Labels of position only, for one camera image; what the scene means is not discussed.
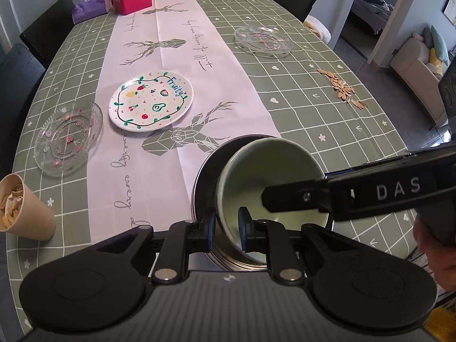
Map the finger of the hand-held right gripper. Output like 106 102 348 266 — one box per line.
261 176 332 212

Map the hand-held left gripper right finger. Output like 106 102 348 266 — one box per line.
238 207 396 283

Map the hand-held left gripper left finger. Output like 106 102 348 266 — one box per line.
64 207 218 286

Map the green ceramic bowl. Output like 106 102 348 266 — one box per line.
215 138 333 262

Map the white fruit-painted plate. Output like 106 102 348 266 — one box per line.
109 70 194 132

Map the clear glass plate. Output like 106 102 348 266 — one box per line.
34 100 104 178
234 24 295 58

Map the person's right hand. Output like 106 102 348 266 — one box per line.
413 217 456 293

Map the pile of sunflower seeds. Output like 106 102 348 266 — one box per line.
317 68 367 109

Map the beige sofa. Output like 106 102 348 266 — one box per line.
389 25 450 129

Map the teal cushion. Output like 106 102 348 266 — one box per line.
431 25 449 65

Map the beige paper cup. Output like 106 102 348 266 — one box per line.
0 173 57 242

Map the bed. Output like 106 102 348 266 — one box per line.
351 0 396 36

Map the pile of seed shells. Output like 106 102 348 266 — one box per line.
0 182 26 231

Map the purple tissue box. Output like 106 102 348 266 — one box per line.
71 0 114 23

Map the framed wall picture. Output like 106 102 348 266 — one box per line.
442 0 456 27

